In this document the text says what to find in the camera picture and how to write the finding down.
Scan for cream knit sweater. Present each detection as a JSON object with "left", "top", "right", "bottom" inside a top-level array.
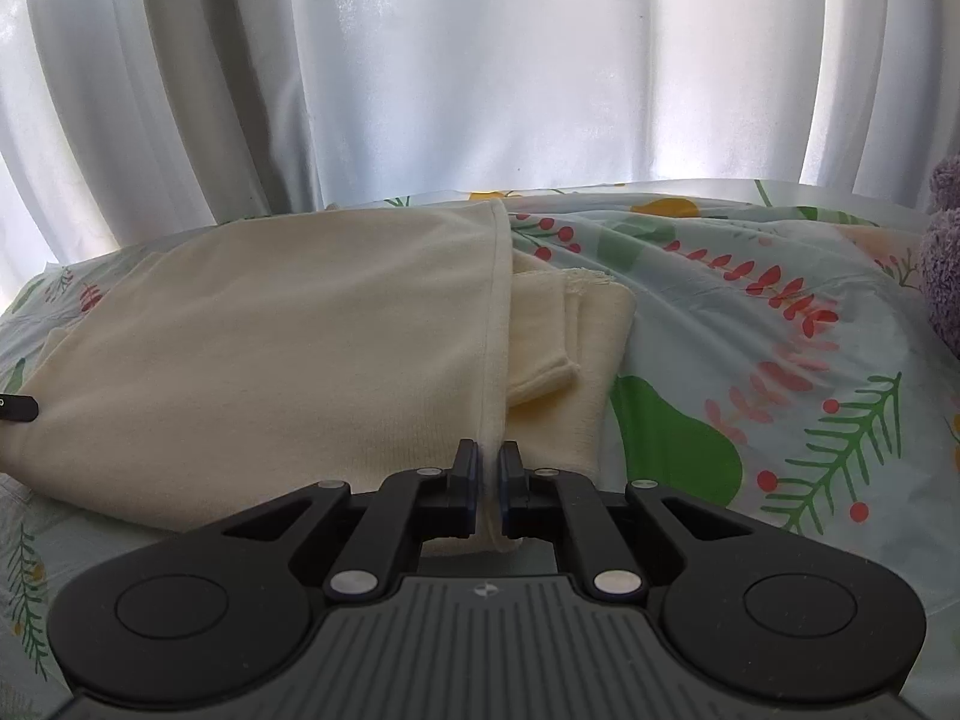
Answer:
[{"left": 2, "top": 202, "right": 635, "bottom": 551}]

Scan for floral light blue bedsheet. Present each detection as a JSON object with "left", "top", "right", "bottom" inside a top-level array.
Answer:
[{"left": 0, "top": 177, "right": 960, "bottom": 720}]

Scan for white sheer curtain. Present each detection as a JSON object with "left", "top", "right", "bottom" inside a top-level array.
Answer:
[{"left": 2, "top": 0, "right": 958, "bottom": 298}]

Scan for purple plush toy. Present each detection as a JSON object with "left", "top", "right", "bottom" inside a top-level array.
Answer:
[{"left": 919, "top": 154, "right": 960, "bottom": 355}]

